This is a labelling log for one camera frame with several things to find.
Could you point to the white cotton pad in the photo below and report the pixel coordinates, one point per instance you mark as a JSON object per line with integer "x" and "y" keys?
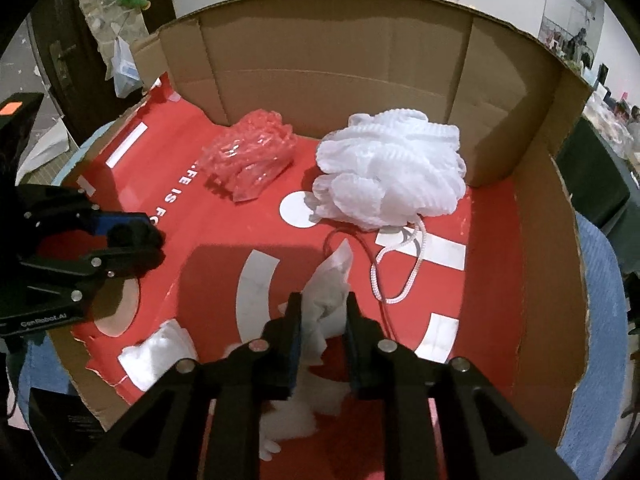
{"x": 155, "y": 355}

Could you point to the dark wooden door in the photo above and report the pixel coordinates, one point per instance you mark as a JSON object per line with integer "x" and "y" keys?
{"x": 150, "y": 60}

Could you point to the black soft pad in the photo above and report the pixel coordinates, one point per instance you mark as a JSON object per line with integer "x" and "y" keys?
{"x": 135, "y": 237}

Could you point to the clear plastic bag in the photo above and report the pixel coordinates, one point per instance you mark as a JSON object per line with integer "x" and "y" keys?
{"x": 124, "y": 70}

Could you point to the cardboard box red inside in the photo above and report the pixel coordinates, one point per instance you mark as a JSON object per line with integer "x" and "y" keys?
{"x": 350, "y": 85}

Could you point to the row of figurines and trinkets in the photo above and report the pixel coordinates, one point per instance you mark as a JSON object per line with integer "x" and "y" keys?
{"x": 615, "y": 110}

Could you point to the white knitted cloth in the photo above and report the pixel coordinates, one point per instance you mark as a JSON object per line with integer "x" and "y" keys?
{"x": 295, "y": 412}

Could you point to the tan round powder puff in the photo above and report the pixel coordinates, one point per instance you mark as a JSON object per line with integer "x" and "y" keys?
{"x": 120, "y": 310}

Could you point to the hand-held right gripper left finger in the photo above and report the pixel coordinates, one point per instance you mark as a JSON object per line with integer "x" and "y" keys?
{"x": 295, "y": 345}

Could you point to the table with dark cloth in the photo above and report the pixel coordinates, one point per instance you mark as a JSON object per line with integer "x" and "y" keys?
{"x": 595, "y": 180}

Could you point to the black flat box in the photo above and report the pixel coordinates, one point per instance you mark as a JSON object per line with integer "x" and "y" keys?
{"x": 65, "y": 425}

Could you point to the blue blanket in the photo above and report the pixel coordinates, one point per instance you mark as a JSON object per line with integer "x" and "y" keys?
{"x": 600, "y": 335}

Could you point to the white mesh bath loofah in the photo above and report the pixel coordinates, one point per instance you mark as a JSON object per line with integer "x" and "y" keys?
{"x": 390, "y": 170}

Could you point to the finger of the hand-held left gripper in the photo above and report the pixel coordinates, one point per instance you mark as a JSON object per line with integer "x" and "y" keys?
{"x": 100, "y": 262}
{"x": 125, "y": 224}

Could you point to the light blue cloth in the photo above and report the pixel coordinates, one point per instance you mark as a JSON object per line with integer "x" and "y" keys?
{"x": 75, "y": 160}

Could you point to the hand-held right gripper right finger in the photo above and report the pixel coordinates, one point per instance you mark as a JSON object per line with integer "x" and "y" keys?
{"x": 352, "y": 345}

